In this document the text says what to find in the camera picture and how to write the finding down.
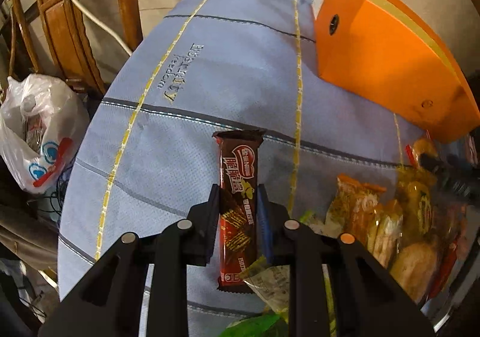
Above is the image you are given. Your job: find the carved light wooden chair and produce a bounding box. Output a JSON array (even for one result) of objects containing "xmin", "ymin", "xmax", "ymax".
[{"xmin": 1, "ymin": 0, "xmax": 143, "ymax": 98}]

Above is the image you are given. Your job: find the orange red snack packet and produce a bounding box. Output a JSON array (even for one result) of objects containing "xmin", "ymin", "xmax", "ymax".
[{"xmin": 324, "ymin": 174, "xmax": 386, "ymax": 245}]

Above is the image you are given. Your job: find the orange cardboard box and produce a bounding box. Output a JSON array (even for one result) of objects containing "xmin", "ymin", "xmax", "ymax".
[{"xmin": 312, "ymin": 0, "xmax": 479, "ymax": 144}]

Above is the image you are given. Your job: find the green snack packet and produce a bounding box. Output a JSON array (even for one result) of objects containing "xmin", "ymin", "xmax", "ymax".
[{"xmin": 219, "ymin": 313, "xmax": 289, "ymax": 337}]

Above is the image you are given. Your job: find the blue striped tablecloth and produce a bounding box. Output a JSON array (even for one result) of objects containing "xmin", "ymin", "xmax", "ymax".
[{"xmin": 58, "ymin": 0, "xmax": 429, "ymax": 337}]

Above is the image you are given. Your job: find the round bread packet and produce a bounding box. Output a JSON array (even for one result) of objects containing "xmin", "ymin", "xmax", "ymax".
[{"xmin": 391, "ymin": 242, "xmax": 438, "ymax": 304}]

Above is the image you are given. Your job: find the white power cable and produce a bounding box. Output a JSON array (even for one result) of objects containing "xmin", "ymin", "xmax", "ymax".
[{"xmin": 44, "ymin": 0, "xmax": 133, "ymax": 57}]

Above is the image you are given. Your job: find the white plastic shopping bag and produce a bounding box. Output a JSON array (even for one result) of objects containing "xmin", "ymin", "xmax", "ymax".
[{"xmin": 1, "ymin": 74, "xmax": 89, "ymax": 194}]

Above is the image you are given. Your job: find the brown chocolate wafer bar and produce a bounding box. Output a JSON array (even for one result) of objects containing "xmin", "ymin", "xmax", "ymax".
[{"xmin": 213, "ymin": 129, "xmax": 264, "ymax": 294}]

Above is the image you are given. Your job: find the yellow snack packet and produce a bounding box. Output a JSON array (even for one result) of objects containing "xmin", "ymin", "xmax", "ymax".
[{"xmin": 395, "ymin": 166, "xmax": 436, "ymax": 248}]

